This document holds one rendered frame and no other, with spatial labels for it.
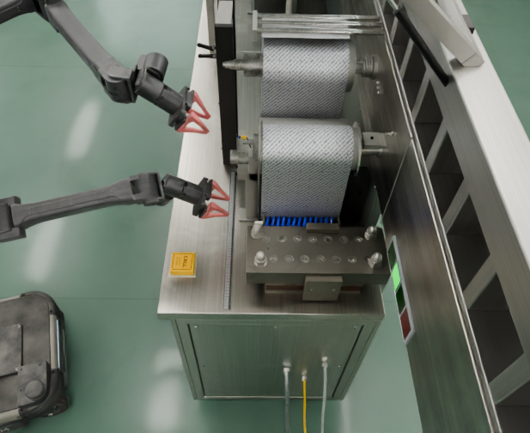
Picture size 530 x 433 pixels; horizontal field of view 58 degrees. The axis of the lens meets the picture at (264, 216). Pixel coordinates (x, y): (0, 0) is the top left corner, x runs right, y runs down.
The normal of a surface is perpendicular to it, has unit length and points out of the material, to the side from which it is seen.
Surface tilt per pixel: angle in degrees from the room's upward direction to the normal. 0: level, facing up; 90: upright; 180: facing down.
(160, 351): 0
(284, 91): 92
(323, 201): 90
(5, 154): 0
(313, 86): 92
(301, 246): 0
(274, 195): 90
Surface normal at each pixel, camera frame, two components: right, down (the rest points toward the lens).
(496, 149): 0.03, -0.61
